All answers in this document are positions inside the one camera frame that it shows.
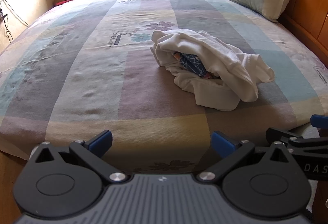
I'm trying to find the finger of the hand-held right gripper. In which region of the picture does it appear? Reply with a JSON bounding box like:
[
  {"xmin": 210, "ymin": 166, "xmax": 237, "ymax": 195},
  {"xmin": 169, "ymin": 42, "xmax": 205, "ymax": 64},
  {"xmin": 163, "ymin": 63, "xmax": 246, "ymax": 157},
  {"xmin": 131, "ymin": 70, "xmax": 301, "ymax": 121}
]
[
  {"xmin": 310, "ymin": 114, "xmax": 328, "ymax": 128},
  {"xmin": 265, "ymin": 127, "xmax": 328, "ymax": 154}
]

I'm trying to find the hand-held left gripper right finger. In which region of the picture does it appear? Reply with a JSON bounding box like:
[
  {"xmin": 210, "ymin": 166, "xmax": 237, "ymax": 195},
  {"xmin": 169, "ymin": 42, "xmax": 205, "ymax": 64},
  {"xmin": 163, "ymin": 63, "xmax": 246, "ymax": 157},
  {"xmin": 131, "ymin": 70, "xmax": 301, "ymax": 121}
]
[{"xmin": 196, "ymin": 130, "xmax": 296, "ymax": 185}]

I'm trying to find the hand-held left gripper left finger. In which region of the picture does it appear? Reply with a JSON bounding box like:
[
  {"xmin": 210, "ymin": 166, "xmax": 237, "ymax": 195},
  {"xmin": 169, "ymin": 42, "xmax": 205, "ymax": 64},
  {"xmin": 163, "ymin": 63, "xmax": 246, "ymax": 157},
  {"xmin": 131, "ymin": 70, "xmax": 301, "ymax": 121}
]
[{"xmin": 30, "ymin": 130, "xmax": 129, "ymax": 185}]

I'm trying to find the white printed sweatshirt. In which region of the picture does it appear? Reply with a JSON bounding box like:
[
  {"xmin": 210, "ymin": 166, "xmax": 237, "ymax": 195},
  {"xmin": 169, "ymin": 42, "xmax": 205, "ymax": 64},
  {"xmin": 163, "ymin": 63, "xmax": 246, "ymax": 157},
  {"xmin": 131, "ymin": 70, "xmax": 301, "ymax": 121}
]
[{"xmin": 151, "ymin": 29, "xmax": 275, "ymax": 112}]

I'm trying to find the wooden bed headboard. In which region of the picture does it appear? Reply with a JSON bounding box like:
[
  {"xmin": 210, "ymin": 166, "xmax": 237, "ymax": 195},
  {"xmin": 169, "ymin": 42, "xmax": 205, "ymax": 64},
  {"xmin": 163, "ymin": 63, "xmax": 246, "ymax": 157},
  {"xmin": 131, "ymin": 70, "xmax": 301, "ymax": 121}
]
[{"xmin": 228, "ymin": 0, "xmax": 328, "ymax": 76}]

